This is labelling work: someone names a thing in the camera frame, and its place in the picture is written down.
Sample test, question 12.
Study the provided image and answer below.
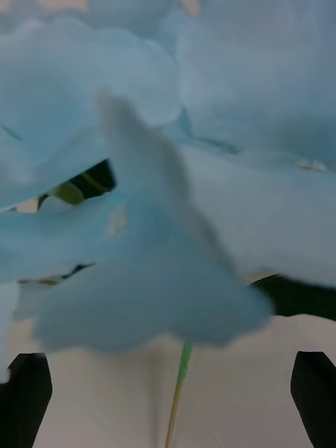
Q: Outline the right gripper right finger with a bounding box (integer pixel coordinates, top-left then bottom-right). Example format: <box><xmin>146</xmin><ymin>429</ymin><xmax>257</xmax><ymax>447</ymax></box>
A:
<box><xmin>290</xmin><ymin>350</ymin><xmax>336</xmax><ymax>448</ymax></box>

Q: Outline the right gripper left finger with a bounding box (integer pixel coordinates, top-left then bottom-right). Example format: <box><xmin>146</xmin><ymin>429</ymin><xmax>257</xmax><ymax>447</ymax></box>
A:
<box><xmin>0</xmin><ymin>352</ymin><xmax>54</xmax><ymax>448</ymax></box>

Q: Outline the pale blue flower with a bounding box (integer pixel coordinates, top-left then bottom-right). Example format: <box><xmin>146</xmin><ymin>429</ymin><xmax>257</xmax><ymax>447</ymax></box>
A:
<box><xmin>0</xmin><ymin>0</ymin><xmax>336</xmax><ymax>448</ymax></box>

